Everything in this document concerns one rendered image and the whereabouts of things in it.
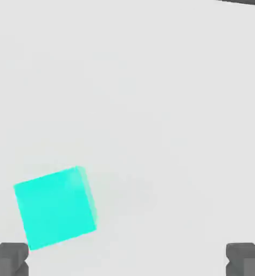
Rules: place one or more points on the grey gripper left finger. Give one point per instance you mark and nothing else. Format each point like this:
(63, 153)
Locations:
(7, 258)

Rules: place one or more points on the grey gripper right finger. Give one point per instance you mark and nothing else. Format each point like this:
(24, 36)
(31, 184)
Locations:
(245, 259)

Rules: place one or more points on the small cyan cube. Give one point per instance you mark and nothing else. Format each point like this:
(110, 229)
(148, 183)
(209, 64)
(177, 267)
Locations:
(55, 208)

